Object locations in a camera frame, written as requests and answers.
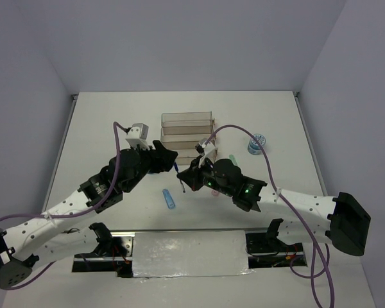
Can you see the blue pen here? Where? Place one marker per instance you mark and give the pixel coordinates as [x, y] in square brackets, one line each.
[182, 186]

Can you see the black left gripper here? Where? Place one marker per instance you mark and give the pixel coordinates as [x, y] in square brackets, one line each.
[162, 158]

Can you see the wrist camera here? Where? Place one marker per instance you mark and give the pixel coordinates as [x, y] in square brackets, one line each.
[206, 150]
[136, 137]

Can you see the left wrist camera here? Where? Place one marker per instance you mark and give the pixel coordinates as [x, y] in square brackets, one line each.
[136, 137]

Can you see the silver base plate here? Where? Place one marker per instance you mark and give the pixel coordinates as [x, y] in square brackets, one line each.
[191, 254]

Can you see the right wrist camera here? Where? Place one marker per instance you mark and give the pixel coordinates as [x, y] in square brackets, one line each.
[206, 150]

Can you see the green correction tape case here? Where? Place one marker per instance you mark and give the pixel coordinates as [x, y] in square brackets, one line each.
[233, 158]

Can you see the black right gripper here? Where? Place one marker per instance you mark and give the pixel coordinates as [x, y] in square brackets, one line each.
[191, 175]

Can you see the blue jar right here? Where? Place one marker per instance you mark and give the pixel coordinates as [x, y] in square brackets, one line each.
[256, 144]

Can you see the blue correction tape case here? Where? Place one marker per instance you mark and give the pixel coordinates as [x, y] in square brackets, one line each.
[168, 199]

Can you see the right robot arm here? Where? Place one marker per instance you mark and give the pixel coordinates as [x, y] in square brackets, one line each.
[295, 217]

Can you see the clear tiered organizer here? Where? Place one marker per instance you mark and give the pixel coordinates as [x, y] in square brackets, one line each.
[181, 132]

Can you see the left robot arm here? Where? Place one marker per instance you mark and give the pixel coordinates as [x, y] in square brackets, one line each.
[56, 233]

